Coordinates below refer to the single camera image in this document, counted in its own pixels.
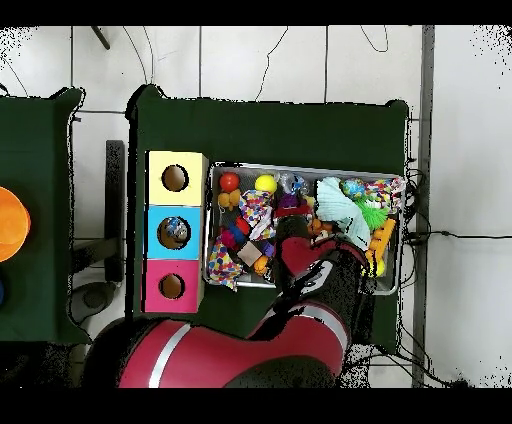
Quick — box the crushed clear plastic bottle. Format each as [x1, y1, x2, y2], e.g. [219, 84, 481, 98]
[278, 172, 310, 196]
[165, 216, 190, 242]

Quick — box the mint green cloth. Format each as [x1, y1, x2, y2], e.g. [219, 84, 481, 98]
[315, 176, 372, 249]

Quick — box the wooden three-hole box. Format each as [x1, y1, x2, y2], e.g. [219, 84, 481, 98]
[141, 150, 210, 314]

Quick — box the purple knobbly toy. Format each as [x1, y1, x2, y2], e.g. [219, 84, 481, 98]
[277, 192, 308, 209]

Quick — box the orange studded building brick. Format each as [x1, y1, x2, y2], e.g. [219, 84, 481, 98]
[307, 218, 335, 237]

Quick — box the yellow ball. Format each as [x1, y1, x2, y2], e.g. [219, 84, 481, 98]
[254, 174, 278, 195]

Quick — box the globe print ball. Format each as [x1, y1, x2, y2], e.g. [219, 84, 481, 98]
[341, 178, 367, 201]

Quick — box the red orange ball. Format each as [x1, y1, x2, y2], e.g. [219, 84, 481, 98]
[218, 172, 241, 194]

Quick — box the green spiky ball with eyes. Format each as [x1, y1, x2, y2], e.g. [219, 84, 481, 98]
[354, 197, 390, 232]

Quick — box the black panel stand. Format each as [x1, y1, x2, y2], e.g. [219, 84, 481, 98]
[104, 139, 126, 283]

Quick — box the dark green side tablecloth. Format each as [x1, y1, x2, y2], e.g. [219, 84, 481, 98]
[0, 86, 93, 346]

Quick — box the orange bowl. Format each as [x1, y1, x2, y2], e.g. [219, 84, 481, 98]
[0, 185, 32, 264]

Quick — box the wire mesh bin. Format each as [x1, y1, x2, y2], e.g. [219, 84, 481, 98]
[201, 160, 407, 297]

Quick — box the long black floor cable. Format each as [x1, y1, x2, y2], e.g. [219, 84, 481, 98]
[403, 229, 512, 246]

